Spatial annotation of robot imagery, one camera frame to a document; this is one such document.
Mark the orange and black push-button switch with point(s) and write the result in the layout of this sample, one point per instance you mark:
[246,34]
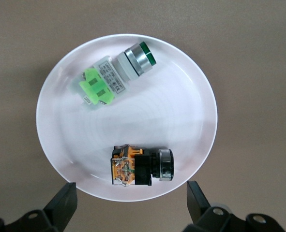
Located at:
[133,166]

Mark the pink round plate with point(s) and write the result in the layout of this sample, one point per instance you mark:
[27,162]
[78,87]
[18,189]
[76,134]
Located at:
[157,116]

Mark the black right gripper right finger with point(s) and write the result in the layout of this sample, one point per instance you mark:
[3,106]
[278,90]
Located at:
[198,210]

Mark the green push-button switch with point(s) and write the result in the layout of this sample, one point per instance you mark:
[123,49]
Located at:
[104,79]

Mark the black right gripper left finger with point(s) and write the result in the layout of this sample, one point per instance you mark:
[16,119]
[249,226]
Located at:
[60,207]

